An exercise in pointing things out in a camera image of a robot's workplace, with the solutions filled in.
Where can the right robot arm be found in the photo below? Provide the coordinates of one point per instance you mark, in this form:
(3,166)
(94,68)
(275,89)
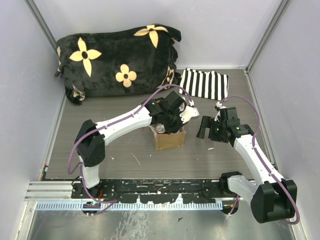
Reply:
(271,197)

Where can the aluminium rail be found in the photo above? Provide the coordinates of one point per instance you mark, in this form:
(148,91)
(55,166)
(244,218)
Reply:
(49,190)

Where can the black floral plush blanket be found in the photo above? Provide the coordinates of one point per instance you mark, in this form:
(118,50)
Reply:
(135,61)

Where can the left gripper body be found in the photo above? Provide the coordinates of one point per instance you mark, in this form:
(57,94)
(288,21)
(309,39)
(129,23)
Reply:
(173,122)

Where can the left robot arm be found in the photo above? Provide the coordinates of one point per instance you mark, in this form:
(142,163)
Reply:
(92,138)

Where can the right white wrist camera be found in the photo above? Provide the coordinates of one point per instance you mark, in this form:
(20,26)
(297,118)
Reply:
(218,107)

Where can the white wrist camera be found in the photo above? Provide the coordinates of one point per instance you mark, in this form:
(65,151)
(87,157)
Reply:
(187,112)
(218,107)

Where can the red soda can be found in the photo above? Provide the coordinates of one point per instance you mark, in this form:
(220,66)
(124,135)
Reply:
(160,129)

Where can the black white striped cloth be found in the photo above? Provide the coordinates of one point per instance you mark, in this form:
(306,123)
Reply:
(205,84)

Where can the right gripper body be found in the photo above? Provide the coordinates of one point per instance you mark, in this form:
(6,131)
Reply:
(216,133)

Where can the cat print canvas bag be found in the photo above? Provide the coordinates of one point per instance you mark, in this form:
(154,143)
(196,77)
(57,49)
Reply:
(168,141)

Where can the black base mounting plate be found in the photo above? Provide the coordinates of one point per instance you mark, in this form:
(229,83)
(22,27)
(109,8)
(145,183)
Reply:
(156,191)

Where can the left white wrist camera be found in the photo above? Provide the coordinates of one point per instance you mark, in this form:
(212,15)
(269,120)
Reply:
(187,112)

